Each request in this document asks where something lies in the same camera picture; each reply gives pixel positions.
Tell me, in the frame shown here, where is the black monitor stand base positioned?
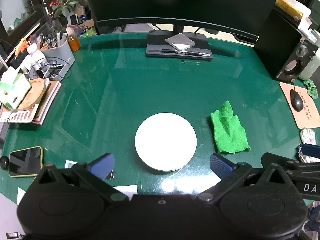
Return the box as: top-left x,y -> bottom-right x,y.
146,29 -> 213,62

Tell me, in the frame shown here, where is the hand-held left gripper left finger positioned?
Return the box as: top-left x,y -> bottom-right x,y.
35,153 -> 129,203

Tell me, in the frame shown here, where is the white plastic bottle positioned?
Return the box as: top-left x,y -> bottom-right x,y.
20,43 -> 47,73

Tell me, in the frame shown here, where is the small crumpled green cloth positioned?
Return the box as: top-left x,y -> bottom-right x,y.
302,79 -> 318,99

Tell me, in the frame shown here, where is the yellow box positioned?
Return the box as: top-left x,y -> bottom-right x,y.
274,0 -> 304,22

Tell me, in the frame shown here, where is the crumpled patterned wrapper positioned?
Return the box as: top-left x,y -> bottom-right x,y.
297,127 -> 320,164

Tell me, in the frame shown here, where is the black cable bundle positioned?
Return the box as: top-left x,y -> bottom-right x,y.
29,57 -> 70,79

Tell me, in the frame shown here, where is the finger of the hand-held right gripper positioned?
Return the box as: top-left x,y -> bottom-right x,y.
301,144 -> 320,160
261,152 -> 320,180

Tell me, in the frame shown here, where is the grey notepad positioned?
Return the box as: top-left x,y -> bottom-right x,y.
165,33 -> 195,51

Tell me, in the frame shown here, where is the black pen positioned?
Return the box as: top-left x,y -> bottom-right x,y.
159,49 -> 203,56

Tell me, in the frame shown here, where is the potted plant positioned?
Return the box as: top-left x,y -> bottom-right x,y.
26,0 -> 88,28

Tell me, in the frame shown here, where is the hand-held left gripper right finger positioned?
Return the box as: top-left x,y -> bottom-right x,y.
196,152 -> 288,203

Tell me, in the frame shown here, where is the white plastic bag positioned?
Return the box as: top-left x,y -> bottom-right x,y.
281,0 -> 313,30

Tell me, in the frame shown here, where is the black computer mouse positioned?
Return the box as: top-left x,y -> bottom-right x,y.
290,90 -> 304,112

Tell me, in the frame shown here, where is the green cleaning cloth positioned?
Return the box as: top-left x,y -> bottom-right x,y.
209,100 -> 251,154

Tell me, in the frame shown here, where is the black wooden speaker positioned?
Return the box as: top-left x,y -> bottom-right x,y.
276,37 -> 319,82

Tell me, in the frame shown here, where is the round wooden tray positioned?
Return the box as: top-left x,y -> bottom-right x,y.
15,78 -> 52,111

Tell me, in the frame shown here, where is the yellow glue gun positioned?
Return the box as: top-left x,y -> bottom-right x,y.
14,37 -> 29,60

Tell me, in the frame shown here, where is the white humidifier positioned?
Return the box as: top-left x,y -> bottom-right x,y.
299,49 -> 320,80

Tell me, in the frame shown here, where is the orange jar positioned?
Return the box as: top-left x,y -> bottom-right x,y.
67,35 -> 81,52

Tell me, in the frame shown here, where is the white paper sheet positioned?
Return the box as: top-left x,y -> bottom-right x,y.
17,187 -> 27,205

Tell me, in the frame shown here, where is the white bowl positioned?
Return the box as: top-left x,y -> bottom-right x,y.
134,113 -> 197,172

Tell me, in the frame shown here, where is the yellow-cased smartphone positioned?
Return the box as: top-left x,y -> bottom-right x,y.
8,146 -> 44,178

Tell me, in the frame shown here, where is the tan mouse pad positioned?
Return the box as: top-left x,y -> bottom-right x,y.
279,81 -> 320,129

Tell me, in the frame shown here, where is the stack of magazines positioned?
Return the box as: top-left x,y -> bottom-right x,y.
0,80 -> 62,126

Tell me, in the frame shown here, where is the green and white tissue box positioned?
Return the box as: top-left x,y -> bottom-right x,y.
0,67 -> 32,110

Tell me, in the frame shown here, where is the grey desk organizer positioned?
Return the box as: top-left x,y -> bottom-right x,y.
29,39 -> 75,80

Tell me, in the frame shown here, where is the white paper slip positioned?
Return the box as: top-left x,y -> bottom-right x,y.
112,184 -> 138,197

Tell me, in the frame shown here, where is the black framed glass cabinet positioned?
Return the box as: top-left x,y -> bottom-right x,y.
0,0 -> 48,35

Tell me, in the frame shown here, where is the black computer monitor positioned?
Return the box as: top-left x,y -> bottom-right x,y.
88,0 -> 259,43

